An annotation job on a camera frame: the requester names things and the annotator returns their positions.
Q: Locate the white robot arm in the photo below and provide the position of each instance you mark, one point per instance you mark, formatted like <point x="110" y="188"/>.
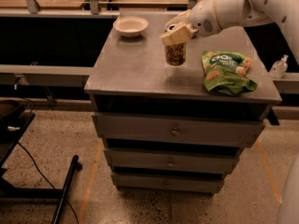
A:
<point x="248" y="13"/>

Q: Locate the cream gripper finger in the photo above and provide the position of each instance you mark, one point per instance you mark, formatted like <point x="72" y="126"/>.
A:
<point x="180" y="33"/>
<point x="180" y="18"/>

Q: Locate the bottom grey drawer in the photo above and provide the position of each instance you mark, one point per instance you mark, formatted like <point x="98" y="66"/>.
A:
<point x="166" y="183"/>

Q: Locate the green rice chip bag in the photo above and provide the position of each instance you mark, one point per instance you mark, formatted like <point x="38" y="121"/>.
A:
<point x="226" y="72"/>

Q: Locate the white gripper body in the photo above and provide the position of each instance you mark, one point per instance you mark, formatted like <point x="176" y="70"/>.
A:
<point x="202" y="19"/>

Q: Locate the orange patterned drink can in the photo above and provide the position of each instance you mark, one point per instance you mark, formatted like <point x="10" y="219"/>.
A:
<point x="175" y="54"/>

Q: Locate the middle grey drawer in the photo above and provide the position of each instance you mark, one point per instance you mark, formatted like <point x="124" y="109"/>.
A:
<point x="169" y="161"/>

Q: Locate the top grey drawer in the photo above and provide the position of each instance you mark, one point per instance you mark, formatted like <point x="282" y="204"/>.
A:
<point x="212" y="132"/>

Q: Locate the white ceramic bowl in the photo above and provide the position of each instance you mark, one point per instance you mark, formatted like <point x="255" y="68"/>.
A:
<point x="130" y="26"/>

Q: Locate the grey drawer cabinet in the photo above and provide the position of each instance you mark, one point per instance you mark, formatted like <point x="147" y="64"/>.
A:
<point x="131" y="76"/>

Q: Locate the grey drawer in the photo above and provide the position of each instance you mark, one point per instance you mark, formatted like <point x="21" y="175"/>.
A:
<point x="212" y="132"/>
<point x="166" y="183"/>
<point x="169" y="161"/>

